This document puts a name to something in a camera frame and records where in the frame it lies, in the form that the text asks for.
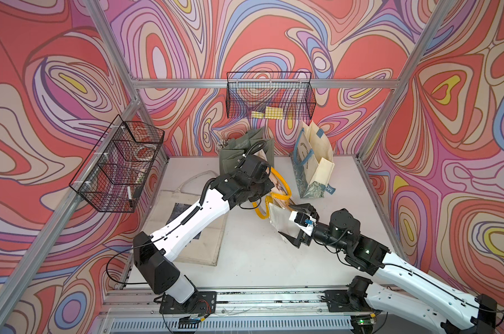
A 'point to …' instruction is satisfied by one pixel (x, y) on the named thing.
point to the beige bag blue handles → (313, 161)
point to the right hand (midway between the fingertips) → (287, 221)
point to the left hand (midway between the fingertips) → (276, 184)
